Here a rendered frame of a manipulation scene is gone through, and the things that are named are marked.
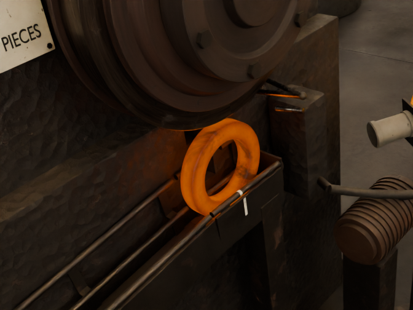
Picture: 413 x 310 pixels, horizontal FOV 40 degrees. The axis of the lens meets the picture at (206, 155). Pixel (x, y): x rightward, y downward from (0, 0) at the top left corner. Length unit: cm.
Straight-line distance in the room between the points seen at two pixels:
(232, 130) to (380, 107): 178
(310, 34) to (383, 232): 46
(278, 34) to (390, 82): 211
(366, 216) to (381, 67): 191
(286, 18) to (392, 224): 59
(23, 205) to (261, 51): 42
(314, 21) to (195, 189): 53
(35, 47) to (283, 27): 37
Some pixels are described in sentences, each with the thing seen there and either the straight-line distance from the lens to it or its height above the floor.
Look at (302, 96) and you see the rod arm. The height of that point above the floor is 90.
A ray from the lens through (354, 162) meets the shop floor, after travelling 237.
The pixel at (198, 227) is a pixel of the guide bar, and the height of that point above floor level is 71.
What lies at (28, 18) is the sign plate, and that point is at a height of 112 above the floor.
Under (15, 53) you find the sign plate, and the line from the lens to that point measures 84.
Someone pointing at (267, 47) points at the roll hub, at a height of 101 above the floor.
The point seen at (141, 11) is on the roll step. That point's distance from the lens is 74.
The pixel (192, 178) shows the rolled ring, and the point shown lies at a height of 79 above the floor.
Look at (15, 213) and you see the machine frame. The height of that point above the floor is 87.
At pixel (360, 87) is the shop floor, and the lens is 293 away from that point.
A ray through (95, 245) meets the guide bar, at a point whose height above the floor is 74.
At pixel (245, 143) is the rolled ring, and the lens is 106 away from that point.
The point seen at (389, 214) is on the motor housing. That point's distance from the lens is 130.
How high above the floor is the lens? 135
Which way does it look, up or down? 33 degrees down
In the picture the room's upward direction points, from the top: 10 degrees counter-clockwise
